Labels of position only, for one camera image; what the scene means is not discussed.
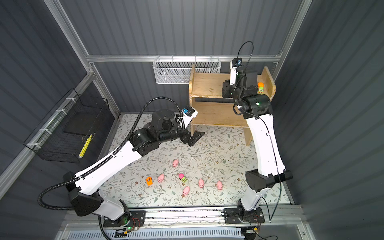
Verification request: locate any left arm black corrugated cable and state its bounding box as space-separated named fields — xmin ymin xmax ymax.
xmin=37 ymin=96 xmax=184 ymax=211

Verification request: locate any black wire mesh basket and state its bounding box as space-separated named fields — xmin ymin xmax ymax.
xmin=24 ymin=91 xmax=110 ymax=164

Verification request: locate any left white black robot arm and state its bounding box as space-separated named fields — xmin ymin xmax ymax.
xmin=69 ymin=106 xmax=204 ymax=221

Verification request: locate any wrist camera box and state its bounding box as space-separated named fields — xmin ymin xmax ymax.
xmin=182 ymin=106 xmax=198 ymax=129
xmin=230 ymin=58 xmax=243 ymax=85

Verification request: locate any yellow green marker pen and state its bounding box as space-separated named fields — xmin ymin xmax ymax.
xmin=78 ymin=135 xmax=93 ymax=159

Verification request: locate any white perforated cable tray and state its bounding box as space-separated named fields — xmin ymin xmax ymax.
xmin=65 ymin=227 xmax=247 ymax=240

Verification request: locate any pink toy pig bottom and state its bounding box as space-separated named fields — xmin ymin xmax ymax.
xmin=182 ymin=186 xmax=190 ymax=197

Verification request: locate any floral patterned table mat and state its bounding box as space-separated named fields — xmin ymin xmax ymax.
xmin=89 ymin=112 xmax=292 ymax=208

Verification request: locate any orange toy car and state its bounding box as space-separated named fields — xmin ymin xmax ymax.
xmin=146 ymin=177 xmax=153 ymax=186

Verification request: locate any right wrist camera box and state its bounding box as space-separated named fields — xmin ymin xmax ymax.
xmin=230 ymin=58 xmax=243 ymax=85

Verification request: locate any white wire mesh basket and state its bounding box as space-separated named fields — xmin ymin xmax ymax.
xmin=153 ymin=60 xmax=222 ymax=85

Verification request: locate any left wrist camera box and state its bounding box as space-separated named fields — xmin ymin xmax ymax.
xmin=182 ymin=106 xmax=198 ymax=129

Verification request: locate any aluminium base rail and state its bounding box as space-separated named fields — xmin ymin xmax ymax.
xmin=60 ymin=205 xmax=307 ymax=231

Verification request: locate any pink green toy truck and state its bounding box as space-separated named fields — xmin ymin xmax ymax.
xmin=179 ymin=173 xmax=188 ymax=183

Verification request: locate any wooden two-tier shelf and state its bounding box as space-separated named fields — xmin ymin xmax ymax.
xmin=189 ymin=67 xmax=276 ymax=146

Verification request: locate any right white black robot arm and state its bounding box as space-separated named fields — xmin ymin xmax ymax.
xmin=222 ymin=67 xmax=293 ymax=223

